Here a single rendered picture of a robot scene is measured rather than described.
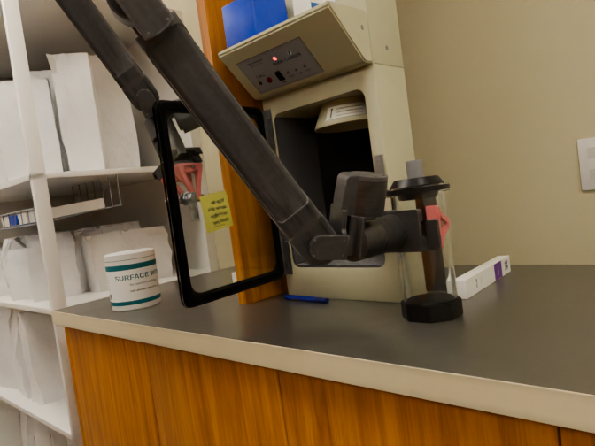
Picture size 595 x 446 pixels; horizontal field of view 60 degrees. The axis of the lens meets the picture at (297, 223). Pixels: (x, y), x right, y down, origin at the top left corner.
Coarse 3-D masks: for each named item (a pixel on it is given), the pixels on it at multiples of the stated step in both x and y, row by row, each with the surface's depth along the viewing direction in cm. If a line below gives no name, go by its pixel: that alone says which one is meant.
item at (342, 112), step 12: (360, 96) 109; (324, 108) 112; (336, 108) 109; (348, 108) 108; (360, 108) 108; (324, 120) 111; (336, 120) 108; (348, 120) 107; (360, 120) 122; (324, 132) 121; (336, 132) 123
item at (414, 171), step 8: (416, 160) 86; (408, 168) 86; (416, 168) 86; (408, 176) 87; (416, 176) 86; (424, 176) 84; (432, 176) 84; (392, 184) 87; (400, 184) 85; (408, 184) 84; (416, 184) 83; (424, 184) 83
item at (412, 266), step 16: (432, 192) 82; (400, 208) 85; (416, 208) 83; (448, 240) 85; (400, 256) 87; (416, 256) 84; (432, 256) 83; (448, 256) 85; (400, 272) 88; (416, 272) 84; (432, 272) 84; (448, 272) 84; (416, 288) 85; (432, 288) 84; (448, 288) 84; (416, 304) 85
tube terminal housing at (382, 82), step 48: (288, 0) 111; (336, 0) 102; (384, 0) 102; (384, 48) 101; (288, 96) 114; (336, 96) 107; (384, 96) 100; (384, 144) 99; (288, 288) 123; (336, 288) 112; (384, 288) 103
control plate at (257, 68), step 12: (276, 48) 102; (288, 48) 101; (300, 48) 100; (252, 60) 108; (264, 60) 107; (276, 60) 105; (288, 60) 104; (300, 60) 103; (312, 60) 101; (252, 72) 111; (264, 72) 110; (300, 72) 105; (312, 72) 104; (252, 84) 114; (264, 84) 113; (276, 84) 111
